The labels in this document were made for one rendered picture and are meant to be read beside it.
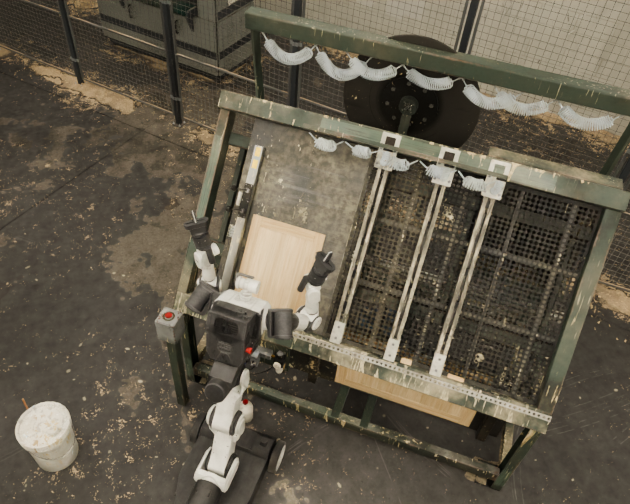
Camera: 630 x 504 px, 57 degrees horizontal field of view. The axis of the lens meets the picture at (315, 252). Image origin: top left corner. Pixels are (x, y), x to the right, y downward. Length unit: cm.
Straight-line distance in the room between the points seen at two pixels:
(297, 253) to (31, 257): 267
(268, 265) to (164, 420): 136
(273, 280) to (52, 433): 154
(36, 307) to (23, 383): 67
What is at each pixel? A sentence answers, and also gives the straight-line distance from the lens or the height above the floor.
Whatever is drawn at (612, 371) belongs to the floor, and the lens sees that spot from 501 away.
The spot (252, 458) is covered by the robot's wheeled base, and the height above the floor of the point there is 17.
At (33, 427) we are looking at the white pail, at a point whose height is 35.
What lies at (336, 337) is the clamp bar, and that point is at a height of 95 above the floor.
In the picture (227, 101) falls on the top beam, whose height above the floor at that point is 184.
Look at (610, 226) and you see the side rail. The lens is 327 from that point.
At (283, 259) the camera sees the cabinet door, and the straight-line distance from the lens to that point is 334.
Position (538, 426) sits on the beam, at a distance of 342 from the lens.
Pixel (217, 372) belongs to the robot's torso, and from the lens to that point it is 299.
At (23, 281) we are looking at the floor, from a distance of 514.
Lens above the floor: 358
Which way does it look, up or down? 45 degrees down
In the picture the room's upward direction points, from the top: 6 degrees clockwise
